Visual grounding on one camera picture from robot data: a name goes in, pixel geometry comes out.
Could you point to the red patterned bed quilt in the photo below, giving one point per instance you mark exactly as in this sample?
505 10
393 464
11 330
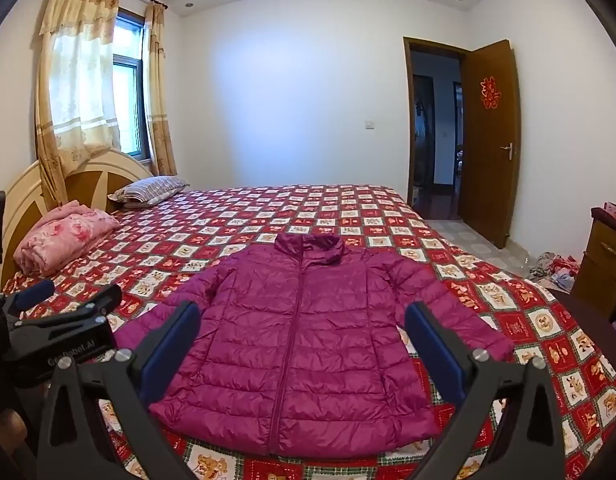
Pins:
156 250

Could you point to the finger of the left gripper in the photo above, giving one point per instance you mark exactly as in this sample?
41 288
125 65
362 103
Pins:
104 302
28 298

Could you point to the beige right curtain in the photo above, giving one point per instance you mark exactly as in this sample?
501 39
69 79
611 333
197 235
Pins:
153 56

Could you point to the beige curtain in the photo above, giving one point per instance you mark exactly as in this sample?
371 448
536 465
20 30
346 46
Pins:
153 56
75 114

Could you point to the brown wooden door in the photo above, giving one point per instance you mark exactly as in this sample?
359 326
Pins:
489 178

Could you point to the wooden dresser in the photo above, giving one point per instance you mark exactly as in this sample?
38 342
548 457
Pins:
595 284

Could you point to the pink floral folded blanket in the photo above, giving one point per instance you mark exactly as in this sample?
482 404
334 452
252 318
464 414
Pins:
62 235

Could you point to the beige left curtain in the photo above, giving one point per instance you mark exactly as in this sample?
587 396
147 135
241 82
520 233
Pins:
75 114

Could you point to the striped pillow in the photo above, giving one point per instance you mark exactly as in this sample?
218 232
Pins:
147 193

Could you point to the magenta puffer jacket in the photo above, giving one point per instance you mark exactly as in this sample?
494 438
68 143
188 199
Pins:
300 354

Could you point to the brown door frame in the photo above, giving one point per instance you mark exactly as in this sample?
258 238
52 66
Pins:
435 115

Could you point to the metal door handle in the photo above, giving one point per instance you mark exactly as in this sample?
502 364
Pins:
509 150

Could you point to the clothes pile on floor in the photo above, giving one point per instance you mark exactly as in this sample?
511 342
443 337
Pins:
555 271

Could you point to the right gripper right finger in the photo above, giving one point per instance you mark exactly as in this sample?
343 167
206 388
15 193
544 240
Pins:
528 443

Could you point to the red door decoration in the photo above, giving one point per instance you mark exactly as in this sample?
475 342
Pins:
489 94

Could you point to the window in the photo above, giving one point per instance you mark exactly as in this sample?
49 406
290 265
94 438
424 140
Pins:
128 84

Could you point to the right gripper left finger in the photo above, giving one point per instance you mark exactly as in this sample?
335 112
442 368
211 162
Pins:
74 442

